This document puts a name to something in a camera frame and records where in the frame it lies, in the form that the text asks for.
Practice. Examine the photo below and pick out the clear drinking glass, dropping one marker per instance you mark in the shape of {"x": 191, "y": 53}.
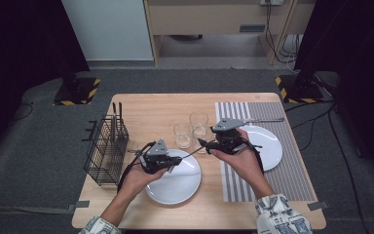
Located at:
{"x": 183, "y": 136}
{"x": 198, "y": 122}
{"x": 207, "y": 135}

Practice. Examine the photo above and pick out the grey white striped placemat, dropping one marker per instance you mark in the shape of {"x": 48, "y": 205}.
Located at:
{"x": 292, "y": 182}

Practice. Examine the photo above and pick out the white power strip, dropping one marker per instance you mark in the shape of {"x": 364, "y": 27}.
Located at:
{"x": 271, "y": 2}

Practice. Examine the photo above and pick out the black yellow-striped stand base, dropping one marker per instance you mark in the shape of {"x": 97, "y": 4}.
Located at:
{"x": 300, "y": 92}
{"x": 81, "y": 92}

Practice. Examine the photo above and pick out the black curtain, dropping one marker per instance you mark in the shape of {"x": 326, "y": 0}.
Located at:
{"x": 19, "y": 48}
{"x": 363, "y": 65}

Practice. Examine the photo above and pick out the white plate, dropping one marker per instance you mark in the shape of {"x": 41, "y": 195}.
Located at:
{"x": 271, "y": 149}
{"x": 181, "y": 185}

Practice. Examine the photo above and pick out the person's left hand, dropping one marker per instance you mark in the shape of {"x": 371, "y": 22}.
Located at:
{"x": 136, "y": 182}

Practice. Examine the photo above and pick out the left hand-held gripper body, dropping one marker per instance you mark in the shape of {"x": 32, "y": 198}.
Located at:
{"x": 157, "y": 149}

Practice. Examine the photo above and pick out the person's right hand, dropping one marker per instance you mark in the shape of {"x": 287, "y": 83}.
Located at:
{"x": 243, "y": 165}

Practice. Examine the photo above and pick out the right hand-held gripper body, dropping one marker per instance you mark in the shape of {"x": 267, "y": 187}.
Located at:
{"x": 229, "y": 125}

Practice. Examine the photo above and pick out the white panel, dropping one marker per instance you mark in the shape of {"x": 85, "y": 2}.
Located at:
{"x": 110, "y": 29}

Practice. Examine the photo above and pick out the grey tape strip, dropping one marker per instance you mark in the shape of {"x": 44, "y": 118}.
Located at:
{"x": 79, "y": 204}
{"x": 318, "y": 205}

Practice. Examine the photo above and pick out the silver table knife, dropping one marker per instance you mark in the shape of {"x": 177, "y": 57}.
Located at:
{"x": 266, "y": 120}

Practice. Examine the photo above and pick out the light wooden desk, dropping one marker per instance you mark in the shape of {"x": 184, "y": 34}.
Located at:
{"x": 207, "y": 18}

